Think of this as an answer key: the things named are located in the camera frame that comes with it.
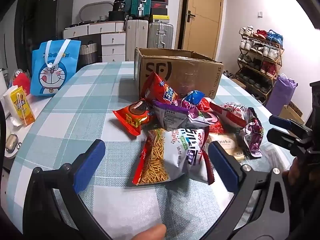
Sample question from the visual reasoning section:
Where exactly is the black round box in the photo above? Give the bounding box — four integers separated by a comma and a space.
108, 10, 126, 22

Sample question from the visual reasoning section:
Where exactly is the person's right hand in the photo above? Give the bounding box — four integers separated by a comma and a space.
282, 156, 320, 205

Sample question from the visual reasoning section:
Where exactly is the brown cardboard box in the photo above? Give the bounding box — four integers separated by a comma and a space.
134, 47, 224, 100

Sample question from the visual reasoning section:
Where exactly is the blue cartoon tote bag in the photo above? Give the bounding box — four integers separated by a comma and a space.
30, 39, 82, 97

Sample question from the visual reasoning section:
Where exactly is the black bag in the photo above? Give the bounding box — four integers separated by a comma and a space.
112, 0, 126, 12

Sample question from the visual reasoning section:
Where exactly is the dark refrigerator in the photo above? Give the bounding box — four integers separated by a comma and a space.
34, 0, 75, 45

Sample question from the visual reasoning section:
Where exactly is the checked tablecloth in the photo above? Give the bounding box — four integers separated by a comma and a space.
6, 60, 295, 240

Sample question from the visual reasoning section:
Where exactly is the red and white patterned packet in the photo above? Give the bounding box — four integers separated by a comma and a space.
216, 102, 251, 128

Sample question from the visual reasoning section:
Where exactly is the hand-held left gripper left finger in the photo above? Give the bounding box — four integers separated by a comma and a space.
22, 139, 113, 240

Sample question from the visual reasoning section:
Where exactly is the small cardboard box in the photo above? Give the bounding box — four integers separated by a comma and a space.
279, 101, 305, 125

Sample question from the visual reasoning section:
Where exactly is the wooden shoe rack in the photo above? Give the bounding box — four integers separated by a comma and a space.
235, 35, 285, 103

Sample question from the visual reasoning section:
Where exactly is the white drawer cabinet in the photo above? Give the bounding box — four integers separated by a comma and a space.
62, 21, 127, 62

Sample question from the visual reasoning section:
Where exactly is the wooden door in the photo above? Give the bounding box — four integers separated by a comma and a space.
182, 0, 224, 59

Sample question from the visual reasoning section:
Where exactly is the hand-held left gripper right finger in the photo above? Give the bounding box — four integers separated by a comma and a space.
200, 141, 300, 240

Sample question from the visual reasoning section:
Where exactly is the red chip packet blue label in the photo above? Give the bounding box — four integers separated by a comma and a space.
141, 71, 178, 105

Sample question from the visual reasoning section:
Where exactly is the dark purple snack packet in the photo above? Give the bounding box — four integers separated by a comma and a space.
243, 107, 264, 158

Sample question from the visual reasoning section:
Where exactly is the purple and white snack packet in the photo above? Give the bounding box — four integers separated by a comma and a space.
152, 99, 211, 131

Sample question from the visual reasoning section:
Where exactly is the teal suitcase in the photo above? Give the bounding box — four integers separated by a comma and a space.
129, 0, 153, 20

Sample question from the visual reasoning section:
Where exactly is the silver suitcase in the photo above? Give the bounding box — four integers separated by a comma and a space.
147, 22, 174, 49

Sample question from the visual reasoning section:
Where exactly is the person's left hand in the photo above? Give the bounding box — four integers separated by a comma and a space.
129, 224, 167, 240

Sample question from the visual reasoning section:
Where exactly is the red and white gum packet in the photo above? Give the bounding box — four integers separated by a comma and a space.
197, 97, 225, 133

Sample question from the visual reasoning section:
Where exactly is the small cream pastry packet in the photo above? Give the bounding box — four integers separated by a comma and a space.
207, 132, 246, 161

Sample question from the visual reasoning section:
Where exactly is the purple bag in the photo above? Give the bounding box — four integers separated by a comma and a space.
266, 73, 298, 117

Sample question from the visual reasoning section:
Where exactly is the red plush toy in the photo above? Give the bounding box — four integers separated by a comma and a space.
12, 69, 31, 96

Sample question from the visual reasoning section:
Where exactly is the red chocolate pie packet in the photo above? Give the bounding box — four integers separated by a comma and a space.
112, 99, 156, 137

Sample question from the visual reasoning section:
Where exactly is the blue cookie packet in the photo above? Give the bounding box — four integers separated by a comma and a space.
184, 90, 205, 111

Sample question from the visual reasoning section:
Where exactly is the wicker basket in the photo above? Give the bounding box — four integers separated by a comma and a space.
79, 42, 98, 65

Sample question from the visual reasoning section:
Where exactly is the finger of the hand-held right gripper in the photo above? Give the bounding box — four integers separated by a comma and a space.
266, 128, 313, 157
269, 115, 313, 133

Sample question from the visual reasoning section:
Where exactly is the white oval frame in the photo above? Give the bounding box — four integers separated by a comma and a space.
79, 1, 115, 22

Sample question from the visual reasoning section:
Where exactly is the large fried noodle snack packet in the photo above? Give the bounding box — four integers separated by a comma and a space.
132, 127, 216, 186

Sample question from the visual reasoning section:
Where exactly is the yellow drink carton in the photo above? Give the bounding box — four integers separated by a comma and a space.
9, 86, 36, 126

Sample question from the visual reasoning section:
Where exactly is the white suitcase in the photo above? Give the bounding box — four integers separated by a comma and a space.
125, 19, 150, 61

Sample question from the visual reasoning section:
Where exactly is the beige earbuds case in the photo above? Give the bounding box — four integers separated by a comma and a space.
4, 133, 21, 155

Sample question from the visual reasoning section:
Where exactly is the shoe rack with shoes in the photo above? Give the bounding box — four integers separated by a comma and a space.
236, 25, 284, 98

